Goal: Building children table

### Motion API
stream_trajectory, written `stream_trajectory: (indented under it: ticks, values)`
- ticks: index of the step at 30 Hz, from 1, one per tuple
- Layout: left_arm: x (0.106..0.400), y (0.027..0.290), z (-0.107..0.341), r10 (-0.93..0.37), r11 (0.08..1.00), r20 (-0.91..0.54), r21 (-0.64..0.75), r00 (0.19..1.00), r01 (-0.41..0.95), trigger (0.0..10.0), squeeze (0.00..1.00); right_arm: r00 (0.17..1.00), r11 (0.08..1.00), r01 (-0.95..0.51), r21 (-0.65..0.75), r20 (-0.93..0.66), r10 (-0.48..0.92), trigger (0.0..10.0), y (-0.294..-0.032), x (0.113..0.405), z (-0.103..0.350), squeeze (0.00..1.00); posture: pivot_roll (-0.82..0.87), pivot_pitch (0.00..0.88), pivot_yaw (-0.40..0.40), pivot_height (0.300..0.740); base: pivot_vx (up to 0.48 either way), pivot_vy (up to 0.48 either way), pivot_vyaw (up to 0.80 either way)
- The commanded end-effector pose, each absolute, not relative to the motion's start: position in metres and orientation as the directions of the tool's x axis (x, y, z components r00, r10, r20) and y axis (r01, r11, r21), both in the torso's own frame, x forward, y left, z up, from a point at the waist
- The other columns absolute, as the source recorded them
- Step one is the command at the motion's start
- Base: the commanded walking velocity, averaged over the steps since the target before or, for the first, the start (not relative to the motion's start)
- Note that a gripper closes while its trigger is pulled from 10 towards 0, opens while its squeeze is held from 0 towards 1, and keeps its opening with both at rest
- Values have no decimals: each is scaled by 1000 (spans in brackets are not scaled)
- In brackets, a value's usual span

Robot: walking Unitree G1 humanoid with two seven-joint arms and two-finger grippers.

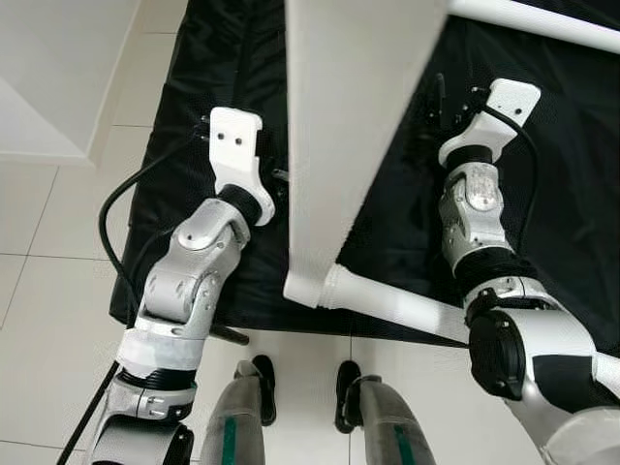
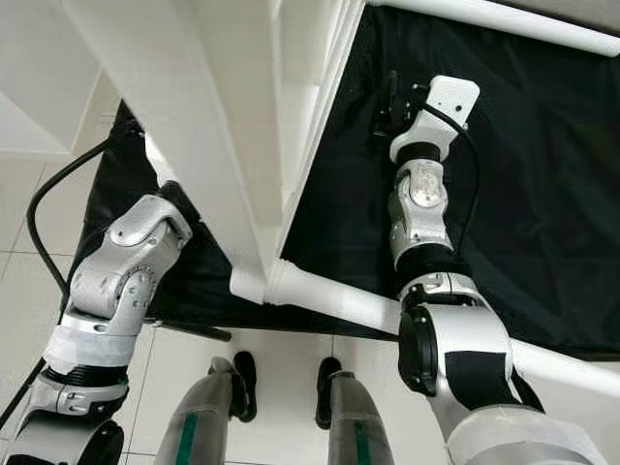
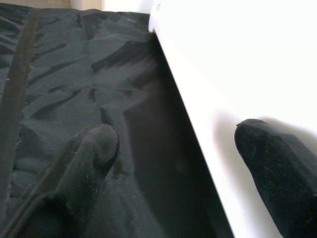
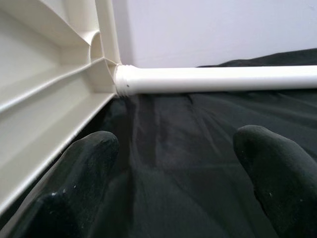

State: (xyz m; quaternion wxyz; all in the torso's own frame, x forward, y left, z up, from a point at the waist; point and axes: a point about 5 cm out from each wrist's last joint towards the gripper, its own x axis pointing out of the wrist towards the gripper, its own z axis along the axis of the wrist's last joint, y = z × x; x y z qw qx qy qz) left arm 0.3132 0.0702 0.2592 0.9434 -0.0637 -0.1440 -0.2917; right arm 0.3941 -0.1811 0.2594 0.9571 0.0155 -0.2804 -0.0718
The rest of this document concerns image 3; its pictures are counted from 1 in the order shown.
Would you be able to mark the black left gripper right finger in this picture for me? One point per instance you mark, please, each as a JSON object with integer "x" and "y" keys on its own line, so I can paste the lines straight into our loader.
{"x": 282, "y": 178}

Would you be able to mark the black table cloth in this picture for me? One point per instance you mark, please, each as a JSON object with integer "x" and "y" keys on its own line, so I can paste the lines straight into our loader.
{"x": 86, "y": 74}

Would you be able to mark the white plastic table top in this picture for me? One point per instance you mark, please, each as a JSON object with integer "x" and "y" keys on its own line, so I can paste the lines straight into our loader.
{"x": 247, "y": 62}

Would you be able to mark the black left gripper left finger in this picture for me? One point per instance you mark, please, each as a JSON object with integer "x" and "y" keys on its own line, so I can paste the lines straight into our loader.
{"x": 69, "y": 188}

